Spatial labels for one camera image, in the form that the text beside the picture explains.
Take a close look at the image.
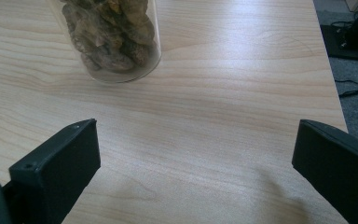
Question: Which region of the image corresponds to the glass jar with dark contents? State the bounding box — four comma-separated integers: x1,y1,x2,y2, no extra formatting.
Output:
46,0,162,84

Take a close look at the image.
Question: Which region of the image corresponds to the black floor cable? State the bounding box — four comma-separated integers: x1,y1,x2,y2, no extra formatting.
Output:
335,79,358,99

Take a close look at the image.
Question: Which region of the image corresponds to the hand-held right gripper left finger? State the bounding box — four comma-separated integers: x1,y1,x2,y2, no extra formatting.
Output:
2,119,102,224

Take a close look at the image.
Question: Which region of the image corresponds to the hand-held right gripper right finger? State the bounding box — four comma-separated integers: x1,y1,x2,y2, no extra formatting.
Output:
292,119,358,224

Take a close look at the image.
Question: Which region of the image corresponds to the black stand base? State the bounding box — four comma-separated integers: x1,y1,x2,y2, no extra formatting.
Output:
320,0,358,63

